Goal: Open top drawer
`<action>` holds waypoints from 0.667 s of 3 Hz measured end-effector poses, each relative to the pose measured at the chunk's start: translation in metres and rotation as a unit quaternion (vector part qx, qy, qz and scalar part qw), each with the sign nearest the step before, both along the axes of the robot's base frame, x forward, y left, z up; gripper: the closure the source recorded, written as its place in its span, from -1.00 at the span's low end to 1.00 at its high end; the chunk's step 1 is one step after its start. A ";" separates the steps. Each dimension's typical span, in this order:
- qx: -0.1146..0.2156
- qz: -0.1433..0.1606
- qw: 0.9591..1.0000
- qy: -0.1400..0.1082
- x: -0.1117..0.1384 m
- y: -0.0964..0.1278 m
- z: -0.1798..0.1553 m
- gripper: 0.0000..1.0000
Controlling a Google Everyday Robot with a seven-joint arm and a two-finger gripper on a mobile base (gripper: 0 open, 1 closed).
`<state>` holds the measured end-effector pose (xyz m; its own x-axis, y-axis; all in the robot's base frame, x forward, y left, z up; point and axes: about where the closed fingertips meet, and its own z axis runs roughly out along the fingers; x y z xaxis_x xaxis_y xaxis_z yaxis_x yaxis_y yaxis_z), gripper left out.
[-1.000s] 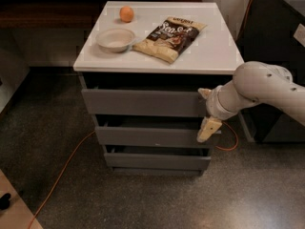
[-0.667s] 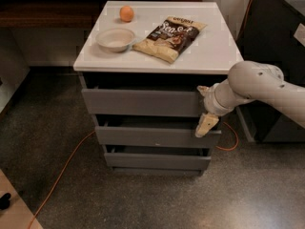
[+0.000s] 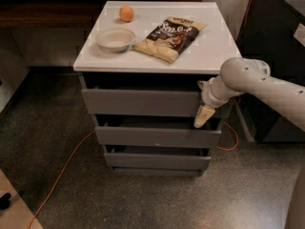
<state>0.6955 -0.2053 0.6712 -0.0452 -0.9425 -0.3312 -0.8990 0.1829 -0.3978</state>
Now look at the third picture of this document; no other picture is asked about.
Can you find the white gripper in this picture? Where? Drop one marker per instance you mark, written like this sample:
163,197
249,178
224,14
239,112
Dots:
207,94

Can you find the grey top drawer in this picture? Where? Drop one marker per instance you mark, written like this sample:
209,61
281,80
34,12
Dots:
151,102

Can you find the grey drawer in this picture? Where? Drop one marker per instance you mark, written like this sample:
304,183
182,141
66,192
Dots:
151,102
157,159
176,132

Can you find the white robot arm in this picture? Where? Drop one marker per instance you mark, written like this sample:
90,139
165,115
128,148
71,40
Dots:
249,76

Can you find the grey middle drawer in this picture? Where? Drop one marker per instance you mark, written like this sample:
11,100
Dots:
176,132

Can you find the grey drawer cabinet white top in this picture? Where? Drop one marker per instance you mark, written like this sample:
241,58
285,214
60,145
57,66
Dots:
99,68

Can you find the grey bottom drawer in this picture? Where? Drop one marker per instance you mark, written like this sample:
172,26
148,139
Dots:
157,159

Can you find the yellow brown chip bag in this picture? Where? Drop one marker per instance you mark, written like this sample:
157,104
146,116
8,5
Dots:
171,38

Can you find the white paper bowl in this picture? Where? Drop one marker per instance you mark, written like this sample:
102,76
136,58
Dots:
115,40

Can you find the orange fruit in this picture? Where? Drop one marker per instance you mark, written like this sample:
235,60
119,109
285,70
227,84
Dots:
126,14

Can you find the dark wooden shelf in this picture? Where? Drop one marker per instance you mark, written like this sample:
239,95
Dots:
55,13

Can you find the small black object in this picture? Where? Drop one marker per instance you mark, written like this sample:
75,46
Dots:
5,201

